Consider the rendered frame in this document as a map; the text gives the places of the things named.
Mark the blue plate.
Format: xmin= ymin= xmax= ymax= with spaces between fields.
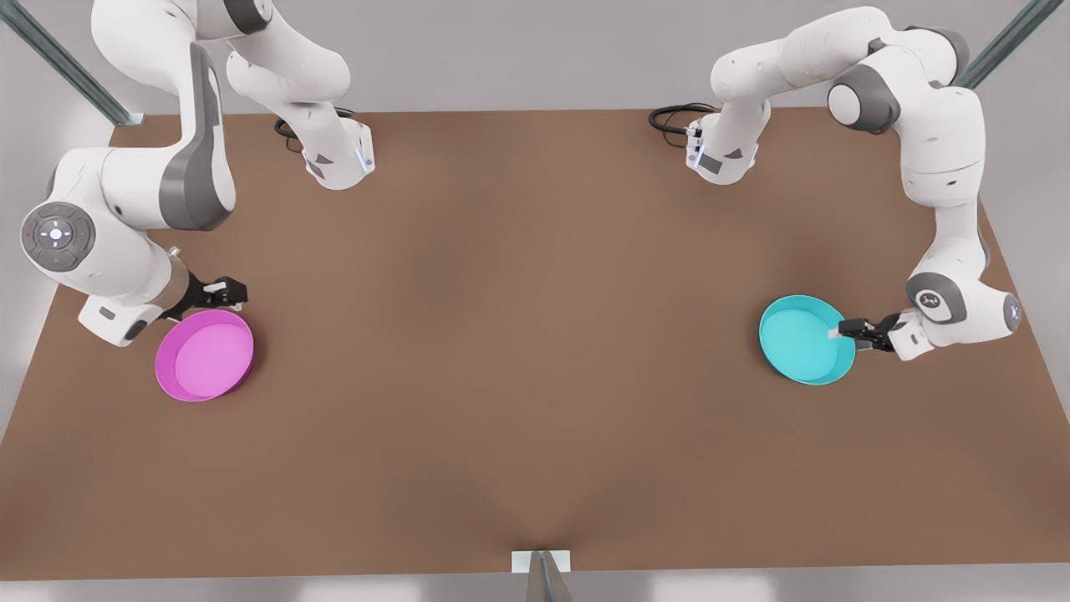
xmin=758 ymin=294 xmax=858 ymax=386

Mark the silver frame post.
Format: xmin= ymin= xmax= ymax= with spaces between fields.
xmin=511 ymin=549 xmax=574 ymax=602
xmin=953 ymin=0 xmax=1067 ymax=91
xmin=0 ymin=0 xmax=145 ymax=127

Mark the pink plate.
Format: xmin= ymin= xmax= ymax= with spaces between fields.
xmin=155 ymin=309 xmax=256 ymax=403

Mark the black cable loop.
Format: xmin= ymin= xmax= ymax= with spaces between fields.
xmin=648 ymin=102 xmax=720 ymax=152
xmin=273 ymin=106 xmax=357 ymax=156

